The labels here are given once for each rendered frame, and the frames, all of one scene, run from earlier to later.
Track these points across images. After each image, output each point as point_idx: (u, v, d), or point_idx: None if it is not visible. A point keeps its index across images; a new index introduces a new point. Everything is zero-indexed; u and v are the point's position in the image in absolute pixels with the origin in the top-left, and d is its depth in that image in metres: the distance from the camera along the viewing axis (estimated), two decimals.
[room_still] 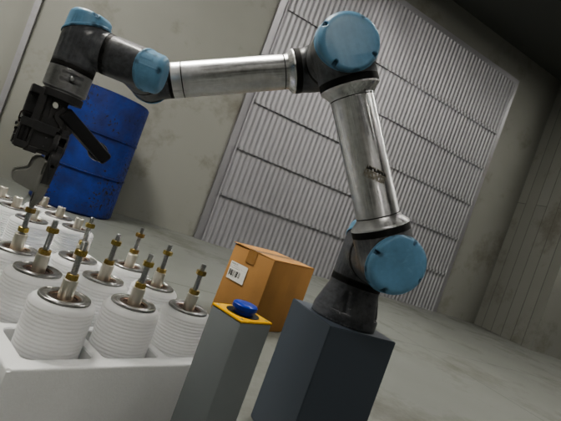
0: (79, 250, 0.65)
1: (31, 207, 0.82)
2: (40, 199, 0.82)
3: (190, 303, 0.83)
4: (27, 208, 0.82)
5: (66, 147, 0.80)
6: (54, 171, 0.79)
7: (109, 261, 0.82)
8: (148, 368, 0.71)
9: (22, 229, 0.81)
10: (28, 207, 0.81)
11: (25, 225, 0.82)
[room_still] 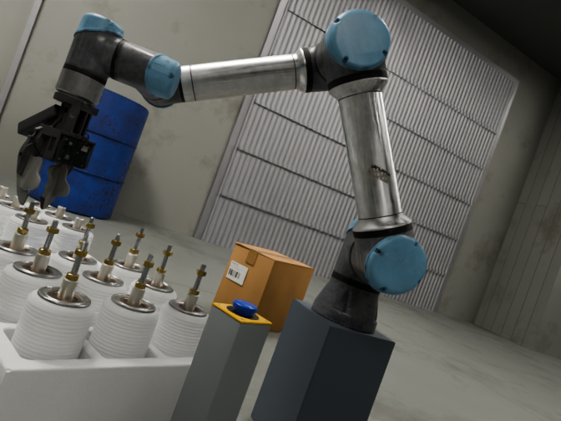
0: (79, 250, 0.65)
1: (33, 210, 0.82)
2: (40, 198, 0.84)
3: (190, 303, 0.83)
4: (34, 212, 0.82)
5: None
6: (68, 171, 0.87)
7: (109, 261, 0.82)
8: (148, 368, 0.71)
9: (20, 227, 0.82)
10: (31, 208, 0.82)
11: (22, 225, 0.82)
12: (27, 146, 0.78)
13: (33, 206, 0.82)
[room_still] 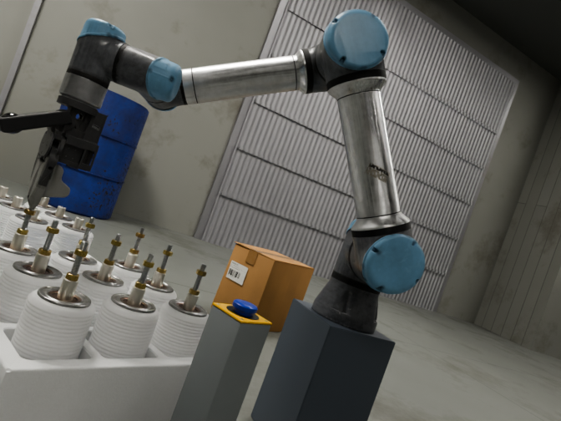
0: (79, 250, 0.65)
1: (29, 210, 0.81)
2: (28, 197, 0.82)
3: (190, 303, 0.83)
4: (31, 213, 0.81)
5: (41, 139, 0.84)
6: (35, 164, 0.85)
7: (109, 261, 0.82)
8: (148, 368, 0.71)
9: (25, 230, 0.83)
10: (33, 210, 0.82)
11: (24, 225, 0.82)
12: (58, 160, 0.79)
13: (31, 207, 0.82)
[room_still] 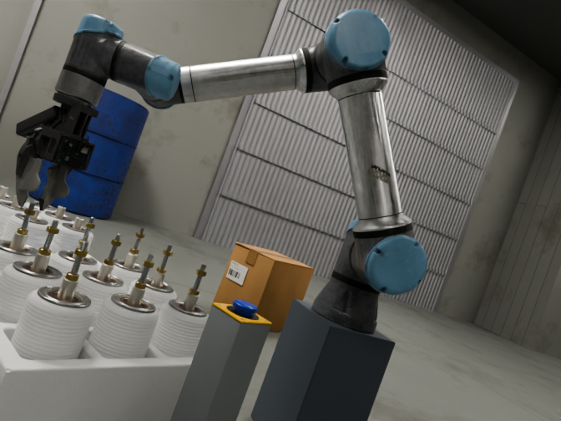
0: (79, 250, 0.65)
1: (27, 208, 0.82)
2: (39, 200, 0.84)
3: (190, 303, 0.83)
4: (24, 210, 0.81)
5: None
6: (66, 172, 0.87)
7: (109, 261, 0.82)
8: (148, 368, 0.71)
9: (27, 231, 0.82)
10: (31, 210, 0.81)
11: (26, 227, 0.82)
12: (26, 148, 0.78)
13: (29, 206, 0.82)
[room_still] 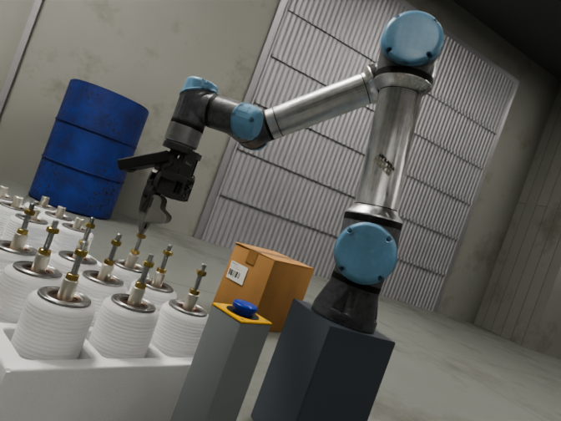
0: (79, 250, 0.65)
1: (27, 208, 0.82)
2: None
3: (190, 303, 0.83)
4: (24, 210, 0.81)
5: None
6: None
7: (109, 261, 0.82)
8: (148, 368, 0.71)
9: (27, 231, 0.82)
10: (31, 210, 0.81)
11: (26, 227, 0.82)
12: (151, 190, 0.95)
13: (29, 206, 0.82)
